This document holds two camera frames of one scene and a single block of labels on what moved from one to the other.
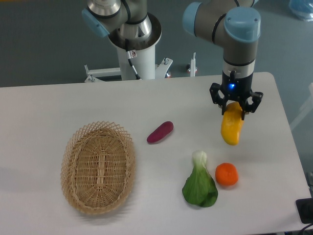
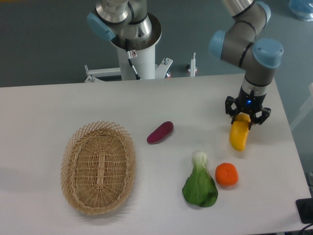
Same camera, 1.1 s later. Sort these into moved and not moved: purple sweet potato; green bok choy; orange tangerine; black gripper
Moved: black gripper
Not moved: green bok choy; orange tangerine; purple sweet potato
